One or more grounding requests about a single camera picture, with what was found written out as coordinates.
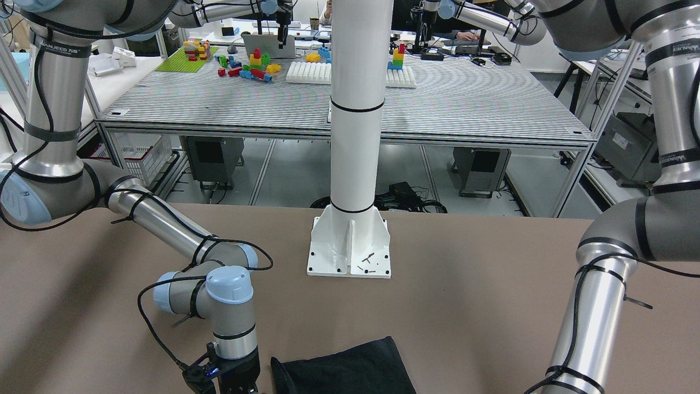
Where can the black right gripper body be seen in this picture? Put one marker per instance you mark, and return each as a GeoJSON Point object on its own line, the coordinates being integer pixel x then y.
{"type": "Point", "coordinates": [244, 373]}

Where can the black t-shirt with logo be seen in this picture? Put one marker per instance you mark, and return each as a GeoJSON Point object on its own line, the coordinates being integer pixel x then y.
{"type": "Point", "coordinates": [373, 367]}

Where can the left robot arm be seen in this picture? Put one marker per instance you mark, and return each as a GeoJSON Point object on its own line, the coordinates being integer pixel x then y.
{"type": "Point", "coordinates": [661, 227]}

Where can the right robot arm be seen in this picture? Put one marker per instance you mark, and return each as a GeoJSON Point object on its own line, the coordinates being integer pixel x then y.
{"type": "Point", "coordinates": [48, 185]}

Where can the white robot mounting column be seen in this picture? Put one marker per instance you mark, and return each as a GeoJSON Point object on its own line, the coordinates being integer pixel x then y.
{"type": "Point", "coordinates": [350, 238]}

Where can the white plastic basket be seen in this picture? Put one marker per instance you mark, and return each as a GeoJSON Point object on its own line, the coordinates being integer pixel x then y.
{"type": "Point", "coordinates": [144, 155]}

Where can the white egg tray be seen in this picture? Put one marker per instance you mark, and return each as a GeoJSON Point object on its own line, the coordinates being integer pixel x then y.
{"type": "Point", "coordinates": [309, 72]}

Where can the green lego baseplate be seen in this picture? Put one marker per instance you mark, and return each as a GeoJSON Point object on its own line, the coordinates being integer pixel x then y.
{"type": "Point", "coordinates": [179, 62]}

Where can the striped background work table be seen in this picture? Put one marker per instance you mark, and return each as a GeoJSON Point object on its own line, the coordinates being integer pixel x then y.
{"type": "Point", "coordinates": [455, 103]}

